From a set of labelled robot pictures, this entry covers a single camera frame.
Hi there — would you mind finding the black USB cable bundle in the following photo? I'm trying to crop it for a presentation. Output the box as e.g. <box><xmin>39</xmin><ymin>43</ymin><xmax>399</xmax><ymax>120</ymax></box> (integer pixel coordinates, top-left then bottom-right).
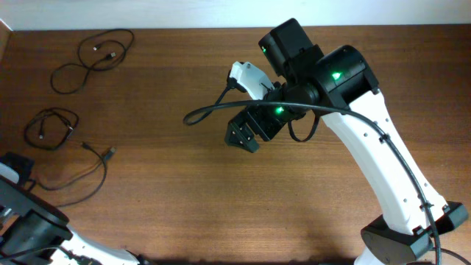
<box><xmin>25</xmin><ymin>141</ymin><xmax>118</xmax><ymax>208</ymax></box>

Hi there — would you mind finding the thin black audio cable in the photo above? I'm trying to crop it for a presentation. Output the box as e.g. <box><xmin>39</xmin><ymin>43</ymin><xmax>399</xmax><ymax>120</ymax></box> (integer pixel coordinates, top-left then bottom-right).
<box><xmin>50</xmin><ymin>28</ymin><xmax>135</xmax><ymax>96</ymax></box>

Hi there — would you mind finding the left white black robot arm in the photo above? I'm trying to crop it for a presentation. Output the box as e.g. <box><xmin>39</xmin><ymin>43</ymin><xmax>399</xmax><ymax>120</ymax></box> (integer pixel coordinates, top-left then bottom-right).
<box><xmin>1</xmin><ymin>152</ymin><xmax>151</xmax><ymax>265</ymax></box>

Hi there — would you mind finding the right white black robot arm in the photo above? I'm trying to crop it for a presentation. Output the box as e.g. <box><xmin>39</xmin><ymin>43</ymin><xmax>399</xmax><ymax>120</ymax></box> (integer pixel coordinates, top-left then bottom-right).
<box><xmin>225</xmin><ymin>19</ymin><xmax>468</xmax><ymax>264</ymax></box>

